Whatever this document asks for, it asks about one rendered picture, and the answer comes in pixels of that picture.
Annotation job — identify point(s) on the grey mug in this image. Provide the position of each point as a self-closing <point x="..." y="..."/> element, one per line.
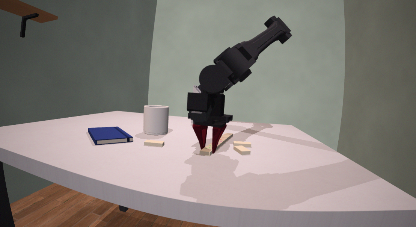
<point x="155" y="120"/>

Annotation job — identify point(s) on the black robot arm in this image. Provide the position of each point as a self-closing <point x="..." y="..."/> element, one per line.
<point x="236" y="62"/>

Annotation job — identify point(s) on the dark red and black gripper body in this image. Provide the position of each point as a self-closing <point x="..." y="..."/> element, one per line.
<point x="215" y="121"/>

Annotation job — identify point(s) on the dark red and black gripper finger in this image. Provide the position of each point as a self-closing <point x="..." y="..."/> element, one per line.
<point x="217" y="133"/>
<point x="201" y="133"/>

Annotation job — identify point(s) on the blue notebook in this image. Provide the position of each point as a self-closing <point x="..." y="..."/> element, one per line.
<point x="109" y="135"/>

